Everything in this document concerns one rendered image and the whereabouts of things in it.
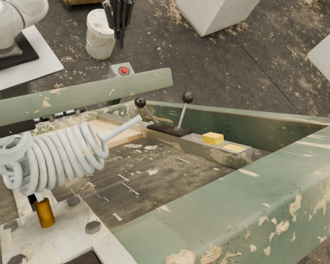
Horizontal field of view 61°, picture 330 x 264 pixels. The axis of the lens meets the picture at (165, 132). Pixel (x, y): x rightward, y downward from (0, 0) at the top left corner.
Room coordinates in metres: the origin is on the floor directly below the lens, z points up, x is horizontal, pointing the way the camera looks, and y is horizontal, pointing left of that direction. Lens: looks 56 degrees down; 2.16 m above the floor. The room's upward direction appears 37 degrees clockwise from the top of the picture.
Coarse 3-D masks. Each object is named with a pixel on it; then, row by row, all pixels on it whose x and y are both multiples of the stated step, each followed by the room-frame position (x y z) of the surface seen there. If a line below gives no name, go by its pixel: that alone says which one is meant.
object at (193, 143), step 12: (108, 120) 0.62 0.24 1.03; (120, 120) 0.59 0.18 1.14; (144, 132) 0.52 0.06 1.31; (156, 132) 0.50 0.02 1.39; (168, 144) 0.47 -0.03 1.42; (180, 144) 0.45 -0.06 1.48; (192, 144) 0.44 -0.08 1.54; (204, 144) 0.43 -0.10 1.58; (228, 144) 0.44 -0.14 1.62; (240, 144) 0.45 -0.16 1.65; (204, 156) 0.42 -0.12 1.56; (216, 156) 0.41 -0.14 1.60; (228, 156) 0.40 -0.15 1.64; (240, 156) 0.40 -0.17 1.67
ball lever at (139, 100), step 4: (140, 96) 0.53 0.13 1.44; (136, 100) 0.51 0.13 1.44; (140, 100) 0.52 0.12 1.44; (144, 100) 0.53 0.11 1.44; (136, 104) 0.51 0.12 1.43; (140, 104) 0.51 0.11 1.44; (144, 104) 0.52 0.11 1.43; (144, 108) 0.52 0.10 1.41; (148, 112) 0.53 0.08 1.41; (152, 116) 0.53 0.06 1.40; (152, 120) 0.52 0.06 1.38; (156, 124) 0.53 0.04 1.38; (160, 124) 0.53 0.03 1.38
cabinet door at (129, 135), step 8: (96, 120) 0.64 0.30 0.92; (64, 128) 0.51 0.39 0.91; (72, 128) 0.52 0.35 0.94; (96, 128) 0.54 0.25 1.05; (104, 128) 0.54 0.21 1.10; (112, 128) 0.55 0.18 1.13; (32, 136) 0.39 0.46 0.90; (96, 136) 0.46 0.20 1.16; (120, 136) 0.47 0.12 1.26; (128, 136) 0.48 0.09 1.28; (136, 136) 0.50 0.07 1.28; (88, 144) 0.39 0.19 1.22; (112, 144) 0.42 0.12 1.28; (120, 144) 0.44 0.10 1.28
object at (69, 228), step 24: (0, 144) 0.06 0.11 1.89; (24, 144) 0.07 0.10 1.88; (24, 168) 0.07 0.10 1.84; (48, 192) 0.10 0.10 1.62; (24, 216) 0.04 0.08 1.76; (48, 216) 0.05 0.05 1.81; (72, 216) 0.06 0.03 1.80; (96, 216) 0.08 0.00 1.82; (24, 240) 0.01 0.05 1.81; (48, 240) 0.03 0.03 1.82; (72, 240) 0.04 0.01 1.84; (96, 240) 0.05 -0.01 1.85
